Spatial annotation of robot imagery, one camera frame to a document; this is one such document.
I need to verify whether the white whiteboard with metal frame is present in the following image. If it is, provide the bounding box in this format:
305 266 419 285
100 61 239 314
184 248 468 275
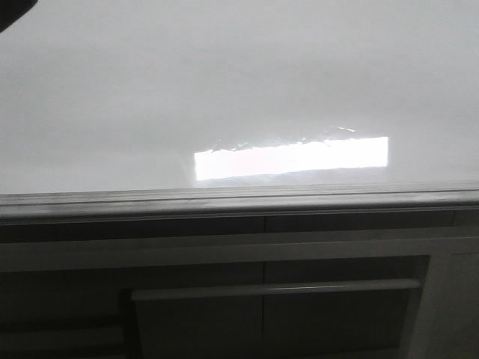
1 1 478 223

